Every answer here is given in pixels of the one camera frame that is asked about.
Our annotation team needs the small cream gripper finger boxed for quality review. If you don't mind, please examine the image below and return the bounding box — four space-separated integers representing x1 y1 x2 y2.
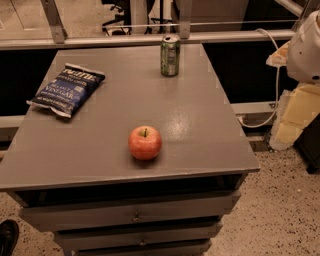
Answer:
266 42 289 67

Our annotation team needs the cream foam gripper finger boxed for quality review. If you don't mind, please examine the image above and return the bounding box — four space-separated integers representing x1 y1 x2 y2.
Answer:
269 83 320 150

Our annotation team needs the blue chip bag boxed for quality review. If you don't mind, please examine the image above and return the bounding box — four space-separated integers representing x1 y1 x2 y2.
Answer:
27 63 106 118

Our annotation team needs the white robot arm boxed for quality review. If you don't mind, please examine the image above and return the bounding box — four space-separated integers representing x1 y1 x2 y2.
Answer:
266 10 320 150

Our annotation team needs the green soda can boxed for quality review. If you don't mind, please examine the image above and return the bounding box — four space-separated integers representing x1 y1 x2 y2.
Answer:
160 34 180 76

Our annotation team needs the red apple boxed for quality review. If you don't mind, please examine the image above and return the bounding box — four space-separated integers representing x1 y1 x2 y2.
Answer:
128 126 162 161

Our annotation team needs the black office chair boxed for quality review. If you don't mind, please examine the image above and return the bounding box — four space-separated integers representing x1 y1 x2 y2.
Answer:
101 0 132 36

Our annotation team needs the middle drawer with knob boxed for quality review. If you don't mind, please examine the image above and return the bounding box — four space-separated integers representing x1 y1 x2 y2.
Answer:
55 219 222 251

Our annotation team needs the drawer with knob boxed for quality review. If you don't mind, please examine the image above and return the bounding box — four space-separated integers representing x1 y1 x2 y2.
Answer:
20 190 241 232
55 219 222 251

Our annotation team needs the bottom drawer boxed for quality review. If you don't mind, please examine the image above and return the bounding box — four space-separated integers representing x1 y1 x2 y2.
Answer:
77 239 211 256

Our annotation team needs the top drawer with knob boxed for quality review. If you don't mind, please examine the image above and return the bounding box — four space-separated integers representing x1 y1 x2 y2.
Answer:
20 190 241 232

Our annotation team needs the black shoe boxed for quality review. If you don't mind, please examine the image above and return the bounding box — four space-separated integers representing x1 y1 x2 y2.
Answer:
0 219 19 256

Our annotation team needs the white cable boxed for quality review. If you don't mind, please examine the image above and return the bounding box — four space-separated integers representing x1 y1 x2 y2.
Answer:
237 27 283 129

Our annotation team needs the metal guard rail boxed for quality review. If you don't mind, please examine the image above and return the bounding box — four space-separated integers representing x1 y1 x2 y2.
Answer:
0 0 319 50

